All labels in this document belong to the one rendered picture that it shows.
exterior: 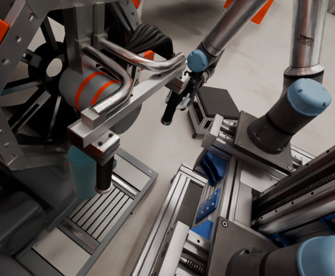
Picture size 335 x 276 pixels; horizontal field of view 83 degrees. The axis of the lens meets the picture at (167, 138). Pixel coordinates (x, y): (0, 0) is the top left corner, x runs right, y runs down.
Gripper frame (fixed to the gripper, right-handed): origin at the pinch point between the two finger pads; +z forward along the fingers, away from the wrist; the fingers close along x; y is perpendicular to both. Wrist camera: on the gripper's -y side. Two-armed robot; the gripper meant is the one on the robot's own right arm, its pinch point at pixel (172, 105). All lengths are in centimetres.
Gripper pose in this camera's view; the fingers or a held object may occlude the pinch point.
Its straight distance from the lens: 68.2
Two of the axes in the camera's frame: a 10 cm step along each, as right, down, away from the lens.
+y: 2.7, -6.2, -7.3
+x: 8.3, 5.3, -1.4
